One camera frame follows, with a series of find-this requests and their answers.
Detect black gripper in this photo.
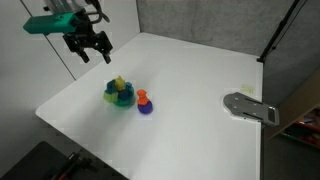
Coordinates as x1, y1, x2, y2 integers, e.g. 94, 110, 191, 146
62, 19, 114, 65

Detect teal green toy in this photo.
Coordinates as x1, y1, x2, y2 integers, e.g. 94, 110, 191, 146
105, 79, 118, 95

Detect yellow toy figure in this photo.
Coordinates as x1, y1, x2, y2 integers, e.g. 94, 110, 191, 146
113, 75, 127, 92

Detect blue toy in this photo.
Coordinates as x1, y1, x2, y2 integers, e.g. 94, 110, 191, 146
118, 87, 134, 103

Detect green bowl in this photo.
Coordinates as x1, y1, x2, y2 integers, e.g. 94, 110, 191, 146
108, 84, 136, 108

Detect orange toy figure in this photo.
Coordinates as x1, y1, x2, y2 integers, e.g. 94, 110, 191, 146
136, 88, 149, 106

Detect orange and purple toy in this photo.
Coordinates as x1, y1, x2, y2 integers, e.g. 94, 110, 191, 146
137, 100, 154, 115

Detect brown toy storage box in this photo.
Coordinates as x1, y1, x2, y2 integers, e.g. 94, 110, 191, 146
266, 71, 320, 150

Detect light green cube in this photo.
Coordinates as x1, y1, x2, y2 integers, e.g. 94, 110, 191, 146
102, 90, 120, 104

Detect red and black tool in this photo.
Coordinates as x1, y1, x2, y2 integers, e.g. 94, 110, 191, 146
49, 151, 98, 180

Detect black equipment platform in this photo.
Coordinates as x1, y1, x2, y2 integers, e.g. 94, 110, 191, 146
0, 140, 130, 180

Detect pale yellow sticky label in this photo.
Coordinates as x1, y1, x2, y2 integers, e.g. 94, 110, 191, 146
240, 84, 256, 95

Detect black stand pole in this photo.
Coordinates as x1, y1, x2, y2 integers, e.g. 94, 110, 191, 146
256, 0, 303, 64

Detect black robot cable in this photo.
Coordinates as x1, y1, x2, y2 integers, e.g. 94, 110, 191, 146
83, 0, 111, 25

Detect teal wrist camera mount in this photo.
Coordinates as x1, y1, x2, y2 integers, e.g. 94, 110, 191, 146
22, 13, 81, 36

